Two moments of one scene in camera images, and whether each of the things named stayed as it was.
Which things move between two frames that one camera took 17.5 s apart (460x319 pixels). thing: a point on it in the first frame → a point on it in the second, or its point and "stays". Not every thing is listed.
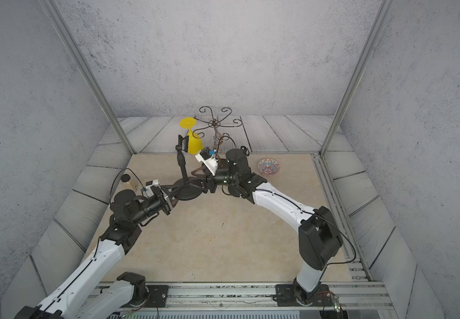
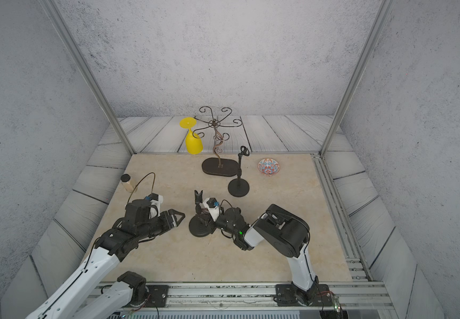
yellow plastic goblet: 195,143 stays
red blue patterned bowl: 268,167 stays
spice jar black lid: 125,177 stays
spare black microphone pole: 183,145 → 198,201
